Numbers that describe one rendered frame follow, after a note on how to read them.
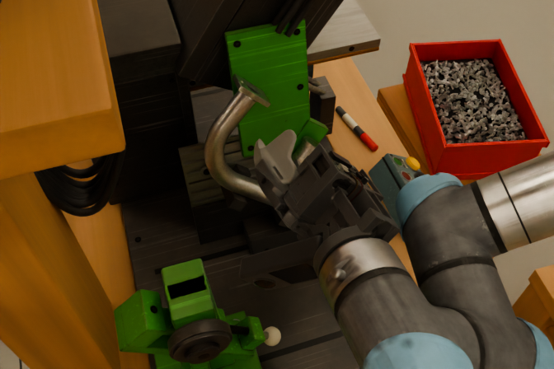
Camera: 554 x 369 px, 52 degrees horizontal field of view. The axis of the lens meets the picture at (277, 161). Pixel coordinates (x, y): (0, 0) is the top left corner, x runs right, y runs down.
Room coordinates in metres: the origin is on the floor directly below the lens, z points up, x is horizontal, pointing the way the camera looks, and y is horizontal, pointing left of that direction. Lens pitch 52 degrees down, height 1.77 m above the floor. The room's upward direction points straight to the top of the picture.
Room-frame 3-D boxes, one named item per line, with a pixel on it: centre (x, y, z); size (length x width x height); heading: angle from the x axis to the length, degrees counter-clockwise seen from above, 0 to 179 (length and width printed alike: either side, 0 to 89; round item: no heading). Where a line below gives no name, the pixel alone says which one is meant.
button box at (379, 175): (0.60, -0.24, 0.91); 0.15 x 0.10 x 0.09; 18
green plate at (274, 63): (0.64, 0.02, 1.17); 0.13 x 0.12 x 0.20; 18
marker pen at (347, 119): (0.77, -0.16, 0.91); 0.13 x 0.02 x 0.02; 31
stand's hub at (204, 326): (0.24, 0.09, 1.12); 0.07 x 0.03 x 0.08; 108
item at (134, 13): (0.75, 0.26, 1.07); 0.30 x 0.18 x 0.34; 18
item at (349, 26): (0.80, 0.03, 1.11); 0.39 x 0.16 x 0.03; 108
